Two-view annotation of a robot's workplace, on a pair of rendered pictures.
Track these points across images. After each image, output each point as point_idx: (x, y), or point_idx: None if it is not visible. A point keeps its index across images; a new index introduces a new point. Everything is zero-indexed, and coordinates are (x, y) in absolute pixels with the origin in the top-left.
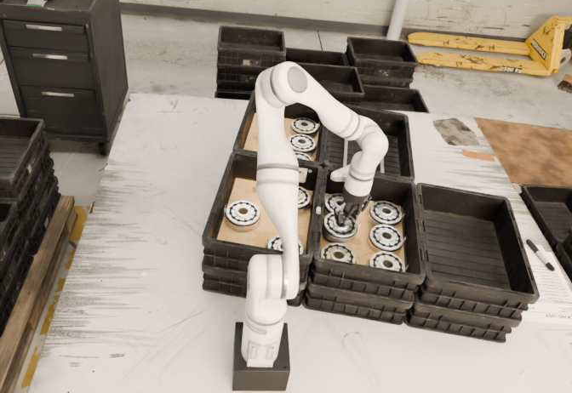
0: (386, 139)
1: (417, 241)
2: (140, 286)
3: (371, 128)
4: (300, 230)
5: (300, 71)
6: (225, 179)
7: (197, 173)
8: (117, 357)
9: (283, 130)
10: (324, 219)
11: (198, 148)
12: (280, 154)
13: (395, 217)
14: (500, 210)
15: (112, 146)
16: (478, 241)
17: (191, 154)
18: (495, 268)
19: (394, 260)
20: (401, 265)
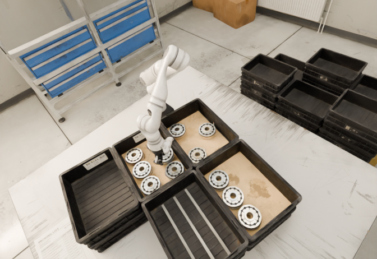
0: (137, 119)
1: (121, 161)
2: (219, 107)
3: (146, 117)
4: (182, 147)
5: (166, 53)
6: (222, 121)
7: (271, 161)
8: (200, 92)
9: (168, 68)
10: (171, 149)
11: (295, 176)
12: (159, 60)
13: (143, 184)
14: None
15: (321, 138)
16: (96, 217)
17: (292, 168)
18: (83, 204)
19: (132, 160)
20: (128, 160)
